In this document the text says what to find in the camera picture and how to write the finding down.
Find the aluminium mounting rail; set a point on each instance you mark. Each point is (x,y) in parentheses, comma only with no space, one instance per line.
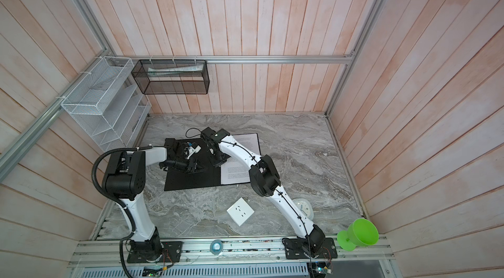
(236,250)

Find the black wire mesh basket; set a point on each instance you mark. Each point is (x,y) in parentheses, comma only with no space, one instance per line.
(165,77)

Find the blue folder black inside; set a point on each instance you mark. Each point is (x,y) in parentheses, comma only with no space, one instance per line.
(176,180)

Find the blue tape roll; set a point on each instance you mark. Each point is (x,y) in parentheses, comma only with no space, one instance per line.
(216,247)

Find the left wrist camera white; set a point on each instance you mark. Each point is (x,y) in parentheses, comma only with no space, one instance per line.
(191,149)

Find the green plastic funnel cup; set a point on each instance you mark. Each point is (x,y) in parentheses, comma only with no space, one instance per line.
(361,232)

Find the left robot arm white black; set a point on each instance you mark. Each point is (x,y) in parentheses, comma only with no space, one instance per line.
(124,182)

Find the white wire mesh shelf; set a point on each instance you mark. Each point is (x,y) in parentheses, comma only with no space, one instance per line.
(108,109)

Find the white wall socket plate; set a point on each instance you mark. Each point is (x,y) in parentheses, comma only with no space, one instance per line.
(240,211)

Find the horizontal aluminium frame bar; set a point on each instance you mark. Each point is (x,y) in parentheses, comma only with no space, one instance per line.
(254,59)

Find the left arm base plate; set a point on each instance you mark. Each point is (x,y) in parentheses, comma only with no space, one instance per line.
(153,252)

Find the printed paper sheet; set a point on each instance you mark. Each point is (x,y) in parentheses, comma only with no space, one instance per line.
(233,172)

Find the white oval alarm clock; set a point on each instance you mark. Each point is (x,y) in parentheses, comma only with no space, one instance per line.
(305,207)

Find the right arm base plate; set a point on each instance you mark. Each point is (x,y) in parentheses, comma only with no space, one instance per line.
(297,249)

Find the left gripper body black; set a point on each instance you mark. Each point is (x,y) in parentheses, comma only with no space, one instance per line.
(179,163)

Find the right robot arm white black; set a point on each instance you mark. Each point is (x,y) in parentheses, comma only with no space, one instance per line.
(265,181)

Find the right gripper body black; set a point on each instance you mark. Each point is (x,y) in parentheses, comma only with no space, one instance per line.
(220,158)

